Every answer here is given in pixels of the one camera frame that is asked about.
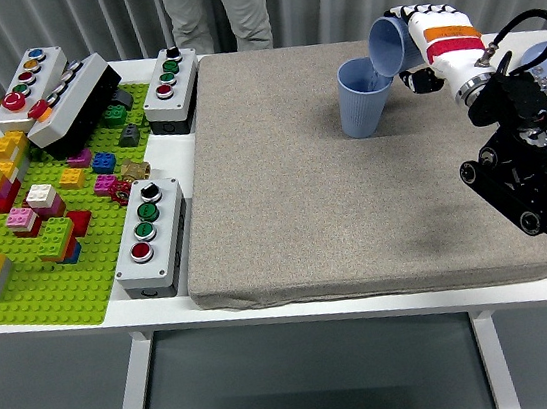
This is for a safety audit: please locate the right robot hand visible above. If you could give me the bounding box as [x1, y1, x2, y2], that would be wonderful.
[381, 0, 499, 104]

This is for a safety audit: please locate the blue ribbed plastic cup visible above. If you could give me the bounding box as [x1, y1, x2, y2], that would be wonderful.
[333, 53, 400, 141]
[363, 12, 427, 81]

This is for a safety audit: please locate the white table leg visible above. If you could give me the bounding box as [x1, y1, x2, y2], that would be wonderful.
[101, 329, 163, 409]
[468, 307, 522, 409]

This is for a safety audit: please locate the green studded baseplate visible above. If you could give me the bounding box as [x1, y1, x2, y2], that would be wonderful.
[0, 81, 181, 339]

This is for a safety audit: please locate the grey-brown fabric mat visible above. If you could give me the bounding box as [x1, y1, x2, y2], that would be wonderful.
[157, 13, 547, 326]

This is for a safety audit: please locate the large green toy brick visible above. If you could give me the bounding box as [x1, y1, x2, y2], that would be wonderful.
[33, 215, 79, 260]

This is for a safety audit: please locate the four-button grey control box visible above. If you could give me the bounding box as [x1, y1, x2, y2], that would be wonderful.
[135, 44, 208, 140]
[103, 174, 199, 305]

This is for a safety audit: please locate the pink toy brick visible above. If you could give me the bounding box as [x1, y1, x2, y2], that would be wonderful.
[3, 205, 40, 234]

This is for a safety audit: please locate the magenta toy brick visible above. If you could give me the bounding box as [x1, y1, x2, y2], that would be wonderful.
[65, 147, 94, 171]
[0, 175, 23, 200]
[90, 173, 120, 199]
[29, 194, 69, 222]

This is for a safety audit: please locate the person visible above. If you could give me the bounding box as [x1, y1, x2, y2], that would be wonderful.
[156, 0, 276, 62]

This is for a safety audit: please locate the white toy brick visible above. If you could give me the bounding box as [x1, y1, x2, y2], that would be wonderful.
[23, 182, 60, 211]

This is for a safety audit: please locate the small yellow toy brick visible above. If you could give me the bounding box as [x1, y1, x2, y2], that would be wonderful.
[56, 166, 88, 192]
[0, 159, 19, 184]

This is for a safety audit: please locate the small blue toy brick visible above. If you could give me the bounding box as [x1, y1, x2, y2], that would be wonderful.
[89, 150, 119, 178]

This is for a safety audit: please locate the dark grey slope brick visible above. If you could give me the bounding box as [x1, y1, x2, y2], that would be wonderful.
[115, 122, 143, 150]

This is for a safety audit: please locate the black curved toy piece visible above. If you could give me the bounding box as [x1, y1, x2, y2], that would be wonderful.
[105, 87, 136, 112]

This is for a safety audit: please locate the small green toy brick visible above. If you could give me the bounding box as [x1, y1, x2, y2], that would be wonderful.
[100, 103, 130, 131]

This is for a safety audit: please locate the tilted grey-black control box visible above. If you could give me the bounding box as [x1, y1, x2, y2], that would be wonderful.
[16, 49, 132, 165]

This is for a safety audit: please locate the grey pleated curtain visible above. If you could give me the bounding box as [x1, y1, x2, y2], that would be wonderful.
[0, 0, 547, 107]

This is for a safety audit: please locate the five-button grey control box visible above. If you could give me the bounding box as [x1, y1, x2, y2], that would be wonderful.
[0, 43, 77, 139]

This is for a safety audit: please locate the brass valve red handle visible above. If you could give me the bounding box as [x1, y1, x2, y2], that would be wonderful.
[105, 156, 156, 206]

